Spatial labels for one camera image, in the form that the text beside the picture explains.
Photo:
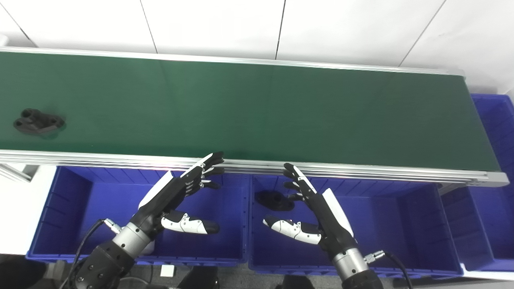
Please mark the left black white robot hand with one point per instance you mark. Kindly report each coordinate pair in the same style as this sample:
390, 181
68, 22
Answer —
168, 196

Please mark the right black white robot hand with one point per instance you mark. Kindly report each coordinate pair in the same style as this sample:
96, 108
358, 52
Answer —
325, 218

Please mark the black flanged part with collar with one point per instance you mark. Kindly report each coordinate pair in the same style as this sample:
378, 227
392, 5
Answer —
38, 121

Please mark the black flat flanged part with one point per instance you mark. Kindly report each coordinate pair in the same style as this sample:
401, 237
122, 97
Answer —
275, 200

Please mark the blue plastic bin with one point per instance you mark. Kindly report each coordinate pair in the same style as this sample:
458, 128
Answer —
104, 208
494, 208
385, 224

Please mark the aluminium conveyor support leg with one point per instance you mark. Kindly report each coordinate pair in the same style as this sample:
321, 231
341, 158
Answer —
16, 171

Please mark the small white floor item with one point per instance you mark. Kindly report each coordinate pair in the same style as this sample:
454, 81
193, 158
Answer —
167, 270

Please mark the green conveyor belt aluminium frame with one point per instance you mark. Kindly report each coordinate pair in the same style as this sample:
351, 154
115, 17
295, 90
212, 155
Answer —
249, 114

